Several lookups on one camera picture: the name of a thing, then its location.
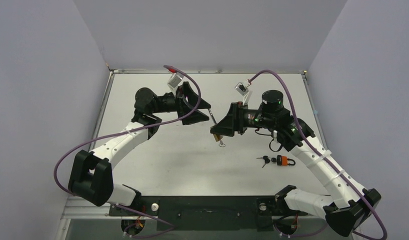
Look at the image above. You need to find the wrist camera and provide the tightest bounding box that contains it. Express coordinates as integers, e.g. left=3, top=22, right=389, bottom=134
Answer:
left=167, top=73, right=184, bottom=94
left=234, top=80, right=252, bottom=106

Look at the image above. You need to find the brass padlock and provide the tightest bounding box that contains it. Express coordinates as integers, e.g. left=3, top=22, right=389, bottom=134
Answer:
left=208, top=109, right=223, bottom=142

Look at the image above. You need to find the silver key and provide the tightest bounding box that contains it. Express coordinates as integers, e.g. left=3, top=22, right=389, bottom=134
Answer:
left=219, top=140, right=226, bottom=148

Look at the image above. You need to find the orange black padlock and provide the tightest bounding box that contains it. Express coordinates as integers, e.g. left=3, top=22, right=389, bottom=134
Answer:
left=276, top=155, right=296, bottom=166

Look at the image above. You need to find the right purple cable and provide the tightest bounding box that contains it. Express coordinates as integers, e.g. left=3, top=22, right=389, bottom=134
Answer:
left=249, top=69, right=388, bottom=240

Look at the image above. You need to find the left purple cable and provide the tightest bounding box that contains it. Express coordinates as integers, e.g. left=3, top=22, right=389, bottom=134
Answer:
left=53, top=64, right=202, bottom=196

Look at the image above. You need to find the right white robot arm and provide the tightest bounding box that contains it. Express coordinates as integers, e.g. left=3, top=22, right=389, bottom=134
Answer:
left=210, top=90, right=381, bottom=237

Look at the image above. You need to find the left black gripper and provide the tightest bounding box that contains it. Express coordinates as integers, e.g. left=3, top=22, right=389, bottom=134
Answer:
left=151, top=83, right=211, bottom=125

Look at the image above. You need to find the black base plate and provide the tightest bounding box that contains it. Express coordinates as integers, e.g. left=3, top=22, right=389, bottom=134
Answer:
left=108, top=195, right=308, bottom=233

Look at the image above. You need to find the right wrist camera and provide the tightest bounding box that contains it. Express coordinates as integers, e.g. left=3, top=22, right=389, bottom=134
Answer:
left=234, top=80, right=252, bottom=106

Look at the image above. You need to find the purple cable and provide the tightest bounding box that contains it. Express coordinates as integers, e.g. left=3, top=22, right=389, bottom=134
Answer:
left=249, top=69, right=388, bottom=240
left=53, top=64, right=202, bottom=196

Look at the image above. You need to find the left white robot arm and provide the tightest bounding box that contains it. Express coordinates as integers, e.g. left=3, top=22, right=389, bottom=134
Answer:
left=68, top=81, right=212, bottom=215

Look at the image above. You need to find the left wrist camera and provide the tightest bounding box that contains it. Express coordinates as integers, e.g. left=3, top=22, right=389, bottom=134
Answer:
left=167, top=73, right=184, bottom=94

